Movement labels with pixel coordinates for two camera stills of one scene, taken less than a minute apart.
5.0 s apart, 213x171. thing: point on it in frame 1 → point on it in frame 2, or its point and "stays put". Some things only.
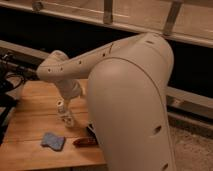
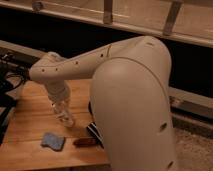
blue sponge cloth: (56, 142) stays put
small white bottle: (64, 114) stays put
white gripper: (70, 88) → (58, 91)
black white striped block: (91, 131) stays put
